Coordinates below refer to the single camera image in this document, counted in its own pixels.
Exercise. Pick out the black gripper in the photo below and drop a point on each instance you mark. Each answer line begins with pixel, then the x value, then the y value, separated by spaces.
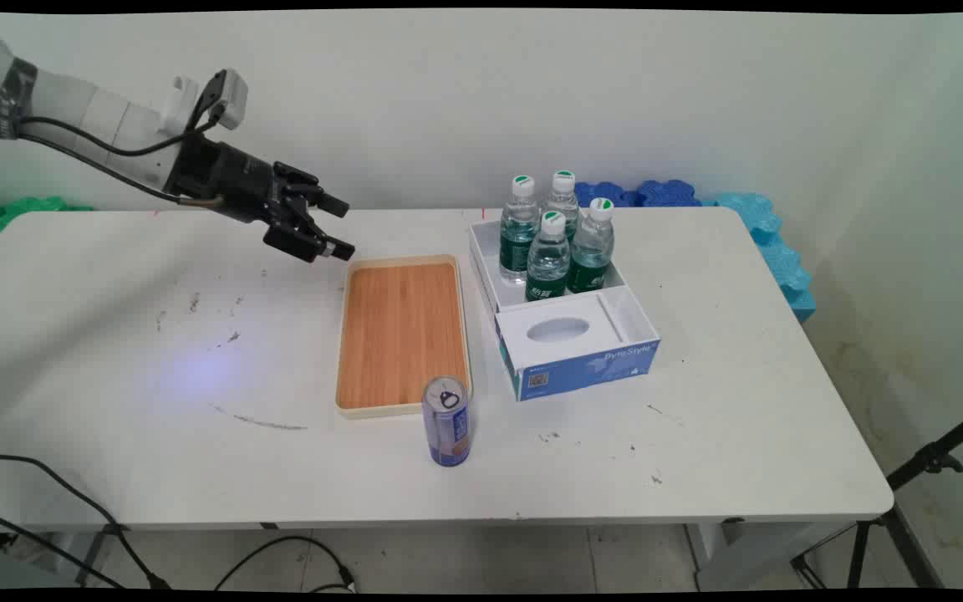
pixel 226 180

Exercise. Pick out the green label water bottle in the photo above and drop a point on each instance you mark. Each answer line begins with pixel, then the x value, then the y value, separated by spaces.
pixel 592 252
pixel 563 198
pixel 518 242
pixel 547 269

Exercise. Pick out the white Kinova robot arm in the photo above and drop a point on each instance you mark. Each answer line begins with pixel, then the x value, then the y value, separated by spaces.
pixel 72 100

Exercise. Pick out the wooden tray with cream rim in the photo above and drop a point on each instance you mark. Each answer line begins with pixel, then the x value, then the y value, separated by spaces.
pixel 398 334

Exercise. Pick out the purple drink can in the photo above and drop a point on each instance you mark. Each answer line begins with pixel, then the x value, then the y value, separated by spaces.
pixel 448 431

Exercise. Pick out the dark blue foam mat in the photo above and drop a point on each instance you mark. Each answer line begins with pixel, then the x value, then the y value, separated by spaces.
pixel 607 194
pixel 670 193

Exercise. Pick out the green foam mat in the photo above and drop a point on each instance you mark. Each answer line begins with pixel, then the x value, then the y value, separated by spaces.
pixel 5 214

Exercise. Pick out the white and blue cardboard box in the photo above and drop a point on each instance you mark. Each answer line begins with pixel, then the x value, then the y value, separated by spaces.
pixel 582 369

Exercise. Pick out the grey table leg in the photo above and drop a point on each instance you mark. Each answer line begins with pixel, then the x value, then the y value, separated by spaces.
pixel 95 553

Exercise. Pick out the light blue foam mat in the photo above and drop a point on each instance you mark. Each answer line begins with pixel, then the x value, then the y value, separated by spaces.
pixel 782 259

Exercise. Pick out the black tripod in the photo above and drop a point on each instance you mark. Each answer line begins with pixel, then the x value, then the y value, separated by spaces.
pixel 934 458

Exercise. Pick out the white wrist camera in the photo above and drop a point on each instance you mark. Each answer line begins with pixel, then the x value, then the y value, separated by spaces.
pixel 231 96

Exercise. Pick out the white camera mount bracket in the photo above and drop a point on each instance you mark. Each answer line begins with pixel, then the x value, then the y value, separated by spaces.
pixel 178 104

